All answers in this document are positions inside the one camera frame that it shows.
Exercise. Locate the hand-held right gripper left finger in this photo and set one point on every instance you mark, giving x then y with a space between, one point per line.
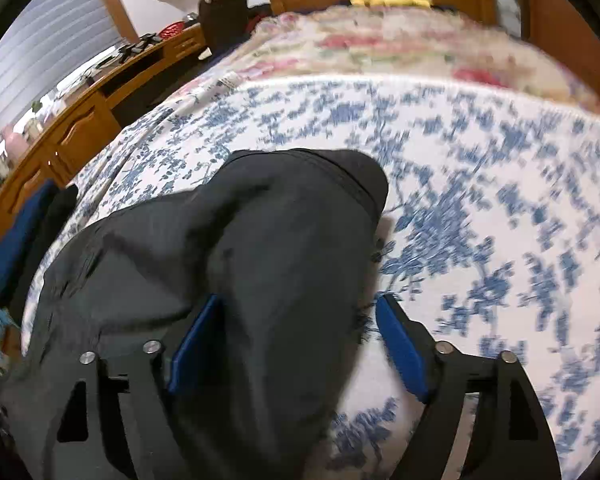
192 350

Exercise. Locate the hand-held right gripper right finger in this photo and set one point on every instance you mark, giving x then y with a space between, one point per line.
405 350

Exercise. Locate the black jacket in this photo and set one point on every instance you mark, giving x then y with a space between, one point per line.
220 300

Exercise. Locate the blue floral bed sheet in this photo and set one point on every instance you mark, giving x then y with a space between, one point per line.
430 185

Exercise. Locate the black cloth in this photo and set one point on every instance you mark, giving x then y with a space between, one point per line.
47 240

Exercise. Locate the blue cloth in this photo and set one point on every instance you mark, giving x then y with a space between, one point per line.
15 240

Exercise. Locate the wooden desk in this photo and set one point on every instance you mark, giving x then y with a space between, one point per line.
80 115

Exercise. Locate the pink bottle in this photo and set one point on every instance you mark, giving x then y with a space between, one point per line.
12 142

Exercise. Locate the red floral quilt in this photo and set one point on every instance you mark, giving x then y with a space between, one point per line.
390 45

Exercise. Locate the dark chair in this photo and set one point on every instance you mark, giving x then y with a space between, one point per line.
225 17

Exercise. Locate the window blind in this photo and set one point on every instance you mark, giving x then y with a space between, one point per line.
40 35

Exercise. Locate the wooden wardrobe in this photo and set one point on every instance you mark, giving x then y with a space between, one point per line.
565 30

